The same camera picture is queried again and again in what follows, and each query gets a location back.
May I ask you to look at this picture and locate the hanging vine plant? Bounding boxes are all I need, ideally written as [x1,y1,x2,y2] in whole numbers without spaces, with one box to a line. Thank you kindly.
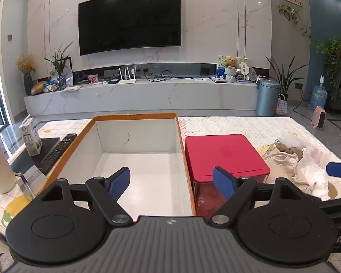
[277,4,313,47]

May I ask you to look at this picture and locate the pink heater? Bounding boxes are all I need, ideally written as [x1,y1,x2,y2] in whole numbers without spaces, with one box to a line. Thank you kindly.
[312,106,326,129]

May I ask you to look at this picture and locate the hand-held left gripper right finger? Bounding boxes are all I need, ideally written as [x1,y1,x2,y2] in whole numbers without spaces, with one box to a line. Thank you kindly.
[209,166,309,228]

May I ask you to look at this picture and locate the green plant in glass vase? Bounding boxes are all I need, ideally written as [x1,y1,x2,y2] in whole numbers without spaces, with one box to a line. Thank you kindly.
[44,41,74,90]

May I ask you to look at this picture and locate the brown rounded ornament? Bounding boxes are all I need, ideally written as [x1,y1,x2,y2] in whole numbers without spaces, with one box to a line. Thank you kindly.
[31,81,49,95]

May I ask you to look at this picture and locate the black remote control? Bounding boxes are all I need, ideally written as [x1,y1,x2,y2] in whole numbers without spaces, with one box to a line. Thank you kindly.
[41,134,78,164]

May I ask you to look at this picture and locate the brown teddy bear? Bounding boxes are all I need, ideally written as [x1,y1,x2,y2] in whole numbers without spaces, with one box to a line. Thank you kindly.
[224,57,238,83]

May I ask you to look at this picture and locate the blue snack bag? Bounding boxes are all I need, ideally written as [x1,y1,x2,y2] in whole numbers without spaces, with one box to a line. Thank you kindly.
[44,80,60,92]

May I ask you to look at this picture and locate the white marble TV console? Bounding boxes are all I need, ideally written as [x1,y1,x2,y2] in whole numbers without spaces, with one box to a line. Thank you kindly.
[23,75,262,117]

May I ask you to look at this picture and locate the blue water jug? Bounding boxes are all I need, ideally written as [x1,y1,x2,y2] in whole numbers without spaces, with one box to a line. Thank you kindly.
[309,75,328,111]

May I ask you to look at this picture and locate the grey card stand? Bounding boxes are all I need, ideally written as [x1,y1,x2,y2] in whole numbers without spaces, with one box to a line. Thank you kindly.
[13,165,47,200]

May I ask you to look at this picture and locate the white milk carton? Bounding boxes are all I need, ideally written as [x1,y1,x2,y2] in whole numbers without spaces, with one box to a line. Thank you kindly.
[19,117,43,157]

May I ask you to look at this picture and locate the pastel woven handbag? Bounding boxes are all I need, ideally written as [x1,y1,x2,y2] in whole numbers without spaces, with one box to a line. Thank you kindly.
[276,93,288,116]

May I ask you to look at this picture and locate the bushy green plant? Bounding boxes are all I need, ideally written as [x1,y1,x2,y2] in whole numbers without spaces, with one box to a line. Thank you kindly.
[315,37,341,100]

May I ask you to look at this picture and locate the green picture card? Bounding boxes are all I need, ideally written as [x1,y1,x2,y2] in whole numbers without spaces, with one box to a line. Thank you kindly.
[217,55,248,78]

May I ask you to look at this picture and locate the tall-leaf potted plant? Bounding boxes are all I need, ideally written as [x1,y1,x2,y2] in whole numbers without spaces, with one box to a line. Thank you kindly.
[266,55,309,100]

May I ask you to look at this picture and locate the red lidded box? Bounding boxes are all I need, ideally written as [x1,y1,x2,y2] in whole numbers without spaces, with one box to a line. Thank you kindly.
[185,134,271,217]

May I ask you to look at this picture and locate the black television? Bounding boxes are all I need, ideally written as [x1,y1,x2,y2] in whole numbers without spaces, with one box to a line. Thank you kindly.
[78,0,182,56]

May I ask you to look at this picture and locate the round printed fan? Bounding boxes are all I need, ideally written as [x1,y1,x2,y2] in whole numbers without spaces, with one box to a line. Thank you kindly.
[238,58,249,77]

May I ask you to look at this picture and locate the white plastic bag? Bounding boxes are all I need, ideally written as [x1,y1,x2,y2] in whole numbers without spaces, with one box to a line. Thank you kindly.
[291,147,331,201]

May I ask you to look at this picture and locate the grey-blue trash can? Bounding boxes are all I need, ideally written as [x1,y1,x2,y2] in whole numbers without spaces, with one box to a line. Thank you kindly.
[255,79,281,117]

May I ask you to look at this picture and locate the brown fuzzy socks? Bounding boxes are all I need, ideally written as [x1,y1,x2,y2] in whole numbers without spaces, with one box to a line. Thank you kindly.
[275,143,303,158]

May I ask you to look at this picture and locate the black flat box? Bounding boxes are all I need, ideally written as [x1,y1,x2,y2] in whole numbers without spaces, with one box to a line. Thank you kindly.
[11,137,64,176]

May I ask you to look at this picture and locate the orange-edged cardboard box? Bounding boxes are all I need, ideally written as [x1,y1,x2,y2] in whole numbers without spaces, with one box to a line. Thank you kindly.
[41,113,196,224]

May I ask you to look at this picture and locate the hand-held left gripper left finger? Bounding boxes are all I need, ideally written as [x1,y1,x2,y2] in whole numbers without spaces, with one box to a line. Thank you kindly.
[38,167,133,226]

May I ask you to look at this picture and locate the clear plastic bag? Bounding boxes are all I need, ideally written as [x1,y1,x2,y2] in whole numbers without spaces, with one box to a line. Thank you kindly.
[270,135,304,160]

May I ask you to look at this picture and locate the dried yellow flowers in vase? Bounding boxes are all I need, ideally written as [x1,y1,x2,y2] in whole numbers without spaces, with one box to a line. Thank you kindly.
[16,53,37,96]

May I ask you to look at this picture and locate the clear plastic bottle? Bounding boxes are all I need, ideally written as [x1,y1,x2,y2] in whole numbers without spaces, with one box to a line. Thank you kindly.
[63,65,74,87]

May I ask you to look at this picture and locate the white router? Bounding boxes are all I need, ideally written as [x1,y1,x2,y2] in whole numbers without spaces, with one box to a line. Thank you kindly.
[118,66,137,85]

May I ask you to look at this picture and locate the white bottle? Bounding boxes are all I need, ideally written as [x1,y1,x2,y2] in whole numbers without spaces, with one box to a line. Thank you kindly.
[0,118,18,193]

